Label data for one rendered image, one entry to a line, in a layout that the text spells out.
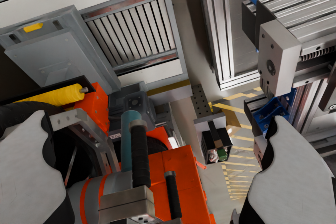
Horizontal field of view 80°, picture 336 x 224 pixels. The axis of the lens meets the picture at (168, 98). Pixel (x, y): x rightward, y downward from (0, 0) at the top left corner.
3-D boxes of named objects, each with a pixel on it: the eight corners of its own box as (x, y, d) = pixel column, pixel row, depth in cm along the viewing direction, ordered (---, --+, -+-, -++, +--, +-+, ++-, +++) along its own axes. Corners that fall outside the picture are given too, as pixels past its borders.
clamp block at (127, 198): (99, 195, 37) (96, 229, 34) (145, 184, 37) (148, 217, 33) (111, 202, 41) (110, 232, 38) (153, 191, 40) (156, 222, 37)
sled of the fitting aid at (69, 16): (0, 27, 91) (-9, 39, 85) (74, 3, 88) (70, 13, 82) (67, 96, 129) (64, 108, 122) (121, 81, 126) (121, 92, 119)
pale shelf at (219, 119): (193, 120, 109) (194, 124, 107) (224, 111, 108) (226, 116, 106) (201, 153, 142) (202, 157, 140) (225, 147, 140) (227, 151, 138)
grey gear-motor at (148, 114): (80, 89, 126) (71, 137, 102) (144, 70, 122) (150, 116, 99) (95, 106, 139) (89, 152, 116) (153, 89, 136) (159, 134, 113)
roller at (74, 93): (6, 101, 71) (-1, 113, 68) (83, 78, 69) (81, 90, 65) (19, 110, 76) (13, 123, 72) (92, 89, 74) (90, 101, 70)
